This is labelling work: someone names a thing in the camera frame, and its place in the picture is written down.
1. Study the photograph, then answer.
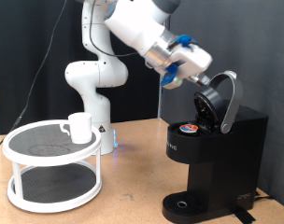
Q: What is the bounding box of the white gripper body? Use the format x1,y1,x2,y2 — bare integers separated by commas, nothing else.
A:
170,42,214,79

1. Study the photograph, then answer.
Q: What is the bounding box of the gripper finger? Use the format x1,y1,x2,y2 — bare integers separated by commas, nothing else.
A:
188,74,204,87
199,72,212,87

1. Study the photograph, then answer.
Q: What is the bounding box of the Keurig lid with silver handle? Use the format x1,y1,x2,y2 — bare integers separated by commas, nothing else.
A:
192,70,244,134

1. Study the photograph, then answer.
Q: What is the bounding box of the k-cup pod blue red lid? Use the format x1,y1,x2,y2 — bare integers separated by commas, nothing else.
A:
178,122,200,135

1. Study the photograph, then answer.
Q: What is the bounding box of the black Keurig coffee machine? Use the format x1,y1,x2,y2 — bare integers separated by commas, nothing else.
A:
162,102,269,224

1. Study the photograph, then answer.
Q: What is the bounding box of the white ceramic mug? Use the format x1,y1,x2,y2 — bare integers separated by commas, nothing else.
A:
59,112,93,145

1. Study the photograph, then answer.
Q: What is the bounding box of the black drip tray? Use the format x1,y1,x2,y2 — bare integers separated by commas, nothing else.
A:
162,190,211,224

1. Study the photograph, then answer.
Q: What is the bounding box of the white two-tier turntable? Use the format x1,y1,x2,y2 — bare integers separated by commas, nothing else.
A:
2,119,103,214

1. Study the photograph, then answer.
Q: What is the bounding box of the blue cable clip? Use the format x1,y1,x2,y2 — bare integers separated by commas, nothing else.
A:
176,34,198,49

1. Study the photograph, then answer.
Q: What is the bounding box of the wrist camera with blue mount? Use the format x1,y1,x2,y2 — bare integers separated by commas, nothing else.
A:
160,63,184,91

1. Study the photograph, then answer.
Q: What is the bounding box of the silver vertical frame pole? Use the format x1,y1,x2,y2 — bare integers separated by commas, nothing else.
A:
157,15,172,119

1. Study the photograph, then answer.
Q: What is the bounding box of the black power cord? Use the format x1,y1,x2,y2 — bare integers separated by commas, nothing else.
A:
253,189,275,203

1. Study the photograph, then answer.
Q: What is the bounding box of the black camera cable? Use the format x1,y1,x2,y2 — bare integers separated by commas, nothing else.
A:
0,0,140,153

